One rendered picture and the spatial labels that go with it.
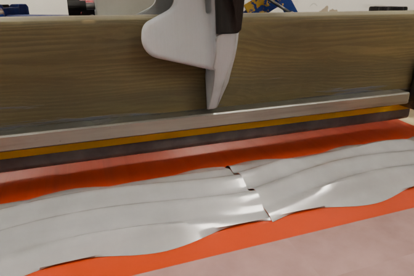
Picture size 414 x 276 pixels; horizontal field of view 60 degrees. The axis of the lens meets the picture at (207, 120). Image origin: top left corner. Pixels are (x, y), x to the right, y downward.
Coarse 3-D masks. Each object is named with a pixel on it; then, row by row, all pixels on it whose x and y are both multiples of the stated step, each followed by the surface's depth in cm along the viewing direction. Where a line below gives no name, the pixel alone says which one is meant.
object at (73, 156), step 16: (384, 112) 33; (400, 112) 34; (256, 128) 29; (272, 128) 30; (288, 128) 30; (304, 128) 31; (320, 128) 31; (128, 144) 26; (144, 144) 26; (160, 144) 27; (176, 144) 27; (192, 144) 28; (208, 144) 28; (0, 160) 23; (16, 160) 24; (32, 160) 24; (48, 160) 24; (64, 160) 25; (80, 160) 25
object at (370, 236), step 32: (352, 128) 34; (384, 128) 34; (224, 160) 27; (288, 224) 19; (320, 224) 19; (352, 224) 19; (384, 224) 19; (320, 256) 17; (352, 256) 17; (384, 256) 17
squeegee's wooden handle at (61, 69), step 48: (0, 48) 21; (48, 48) 21; (96, 48) 22; (240, 48) 25; (288, 48) 27; (336, 48) 28; (384, 48) 30; (0, 96) 21; (48, 96) 22; (96, 96) 23; (144, 96) 24; (192, 96) 25; (240, 96) 27; (288, 96) 28
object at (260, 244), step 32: (96, 160) 27; (128, 160) 27; (160, 160) 27; (192, 160) 27; (0, 192) 23; (32, 192) 23; (256, 224) 19; (128, 256) 17; (160, 256) 17; (192, 256) 17; (224, 256) 17; (256, 256) 17; (288, 256) 17
